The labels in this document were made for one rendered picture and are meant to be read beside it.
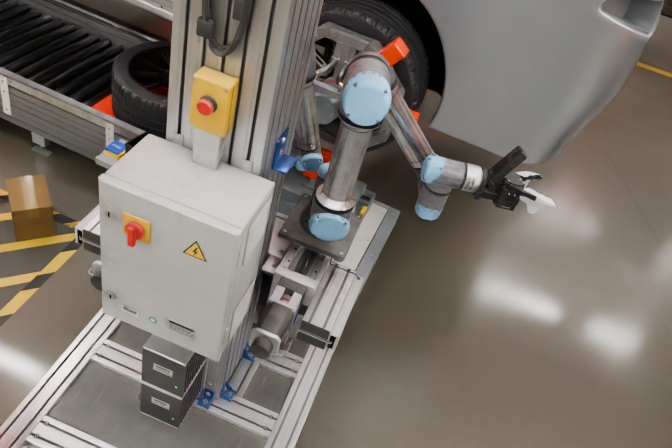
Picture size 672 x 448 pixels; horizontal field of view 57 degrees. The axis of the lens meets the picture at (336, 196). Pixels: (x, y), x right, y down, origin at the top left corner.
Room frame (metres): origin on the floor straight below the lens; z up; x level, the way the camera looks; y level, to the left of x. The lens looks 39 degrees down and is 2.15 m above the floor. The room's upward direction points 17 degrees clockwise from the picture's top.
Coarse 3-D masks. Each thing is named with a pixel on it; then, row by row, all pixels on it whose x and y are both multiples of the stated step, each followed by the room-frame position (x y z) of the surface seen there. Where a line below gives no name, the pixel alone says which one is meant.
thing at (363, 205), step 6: (366, 192) 2.56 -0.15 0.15; (372, 192) 2.55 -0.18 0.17; (282, 198) 2.32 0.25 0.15; (288, 198) 2.32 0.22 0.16; (360, 198) 2.47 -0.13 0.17; (366, 198) 2.47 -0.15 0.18; (372, 198) 2.50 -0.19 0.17; (282, 204) 2.27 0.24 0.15; (288, 204) 2.27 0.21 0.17; (294, 204) 2.31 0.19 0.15; (360, 204) 2.45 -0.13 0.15; (366, 204) 2.45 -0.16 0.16; (282, 210) 2.27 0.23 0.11; (288, 210) 2.27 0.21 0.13; (354, 210) 2.39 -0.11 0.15; (360, 210) 2.41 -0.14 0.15; (366, 210) 2.41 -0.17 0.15
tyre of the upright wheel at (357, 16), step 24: (336, 0) 2.48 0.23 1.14; (360, 0) 2.47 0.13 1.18; (336, 24) 2.33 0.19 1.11; (360, 24) 2.31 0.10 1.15; (384, 24) 2.33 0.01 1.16; (408, 24) 2.48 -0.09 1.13; (408, 48) 2.33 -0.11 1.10; (408, 72) 2.26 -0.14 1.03; (408, 96) 2.26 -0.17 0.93; (384, 144) 2.26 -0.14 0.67
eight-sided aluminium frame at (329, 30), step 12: (324, 24) 2.28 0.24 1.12; (324, 36) 2.25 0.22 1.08; (336, 36) 2.24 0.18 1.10; (348, 36) 2.23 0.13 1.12; (360, 36) 2.27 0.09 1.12; (360, 48) 2.22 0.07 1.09; (372, 48) 2.21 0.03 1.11; (324, 132) 2.29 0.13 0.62; (372, 132) 2.25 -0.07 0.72; (384, 132) 2.18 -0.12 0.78; (324, 144) 2.23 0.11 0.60; (372, 144) 2.19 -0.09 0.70
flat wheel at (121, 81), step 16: (144, 48) 2.73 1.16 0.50; (160, 48) 2.78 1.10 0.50; (128, 64) 2.55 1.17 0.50; (144, 64) 2.69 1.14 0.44; (160, 64) 2.78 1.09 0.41; (112, 80) 2.43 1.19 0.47; (128, 80) 2.41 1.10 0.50; (144, 80) 2.70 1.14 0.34; (160, 80) 2.78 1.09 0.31; (112, 96) 2.43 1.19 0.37; (128, 96) 2.32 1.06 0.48; (144, 96) 2.32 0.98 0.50; (160, 96) 2.37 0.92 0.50; (128, 112) 2.32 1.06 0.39; (144, 112) 2.29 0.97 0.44; (160, 112) 2.29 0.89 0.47; (144, 128) 2.29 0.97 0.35; (160, 128) 2.29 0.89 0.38
